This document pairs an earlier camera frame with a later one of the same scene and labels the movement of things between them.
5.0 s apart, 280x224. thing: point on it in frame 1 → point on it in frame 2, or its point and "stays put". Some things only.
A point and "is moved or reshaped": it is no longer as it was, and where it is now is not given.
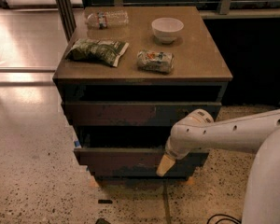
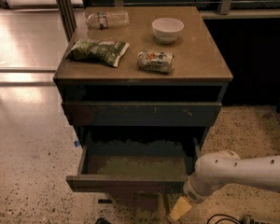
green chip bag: [101, 50] stays put
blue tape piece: [77, 143] stays put
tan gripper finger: [165, 165] → [181, 209]
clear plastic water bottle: [107, 20] stays put
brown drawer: [134, 162] is moved or reshaped
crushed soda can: [155, 61] stays put
